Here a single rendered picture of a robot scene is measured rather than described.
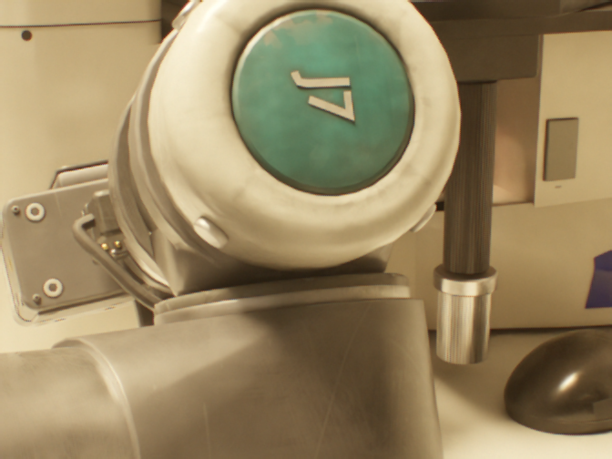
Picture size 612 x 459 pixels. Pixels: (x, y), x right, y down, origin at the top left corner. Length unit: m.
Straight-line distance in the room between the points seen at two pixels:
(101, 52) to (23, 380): 0.32
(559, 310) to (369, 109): 0.41
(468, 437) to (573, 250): 0.16
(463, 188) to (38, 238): 0.23
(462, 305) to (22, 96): 0.24
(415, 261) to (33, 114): 0.23
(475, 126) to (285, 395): 0.31
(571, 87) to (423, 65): 0.39
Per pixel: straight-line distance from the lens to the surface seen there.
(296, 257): 0.31
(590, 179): 0.73
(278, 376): 0.31
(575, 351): 0.61
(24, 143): 0.61
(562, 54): 0.70
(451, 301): 0.63
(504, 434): 0.59
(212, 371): 0.31
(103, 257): 0.42
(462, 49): 0.59
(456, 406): 0.62
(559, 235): 0.71
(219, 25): 0.31
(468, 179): 0.61
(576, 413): 0.59
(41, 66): 0.60
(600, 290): 0.71
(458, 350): 0.64
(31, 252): 0.48
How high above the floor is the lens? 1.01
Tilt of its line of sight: 17 degrees down
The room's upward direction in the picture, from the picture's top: straight up
